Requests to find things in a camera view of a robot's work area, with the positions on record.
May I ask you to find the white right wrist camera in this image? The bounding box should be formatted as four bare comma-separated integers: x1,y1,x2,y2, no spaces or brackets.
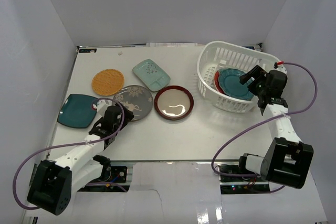
274,61,287,74

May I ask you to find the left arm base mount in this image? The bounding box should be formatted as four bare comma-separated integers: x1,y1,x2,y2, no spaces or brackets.
82,166,129,193

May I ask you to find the red and teal floral plate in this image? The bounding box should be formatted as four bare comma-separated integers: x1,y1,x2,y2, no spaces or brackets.
214,71,224,94

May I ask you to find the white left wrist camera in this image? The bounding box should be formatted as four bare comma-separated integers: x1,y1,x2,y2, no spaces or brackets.
92,102,108,116

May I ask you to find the red rimmed beige bowl plate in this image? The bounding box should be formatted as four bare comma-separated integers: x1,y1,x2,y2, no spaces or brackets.
154,86,194,121

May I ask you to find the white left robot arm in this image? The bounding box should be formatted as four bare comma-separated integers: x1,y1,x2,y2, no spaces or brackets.
27,104,134,216

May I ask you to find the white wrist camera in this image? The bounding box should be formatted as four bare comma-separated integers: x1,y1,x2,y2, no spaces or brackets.
274,61,287,74
92,102,108,116

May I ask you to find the teal scalloped round plate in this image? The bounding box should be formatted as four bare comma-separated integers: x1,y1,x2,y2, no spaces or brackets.
218,68,254,101

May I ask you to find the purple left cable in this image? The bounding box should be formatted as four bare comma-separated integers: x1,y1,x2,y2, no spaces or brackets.
12,98,125,210

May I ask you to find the dark teal square plate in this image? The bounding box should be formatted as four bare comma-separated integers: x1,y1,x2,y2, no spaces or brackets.
57,94,97,129

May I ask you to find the orange woven round plate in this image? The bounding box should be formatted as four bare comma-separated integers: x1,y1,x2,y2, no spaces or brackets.
91,69,124,97

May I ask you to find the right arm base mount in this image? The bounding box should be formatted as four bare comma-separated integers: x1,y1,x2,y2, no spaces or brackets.
215,162,270,195

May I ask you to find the white plastic basket bin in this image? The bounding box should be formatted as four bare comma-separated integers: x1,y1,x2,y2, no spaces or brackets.
197,41,280,114

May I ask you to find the grey reindeer plate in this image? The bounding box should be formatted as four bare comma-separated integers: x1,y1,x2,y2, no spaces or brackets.
113,85,153,121

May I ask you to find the light teal rectangular plate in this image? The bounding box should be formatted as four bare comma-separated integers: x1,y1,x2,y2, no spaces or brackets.
132,59,171,92

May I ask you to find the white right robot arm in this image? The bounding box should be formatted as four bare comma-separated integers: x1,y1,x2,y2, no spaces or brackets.
237,65,314,189

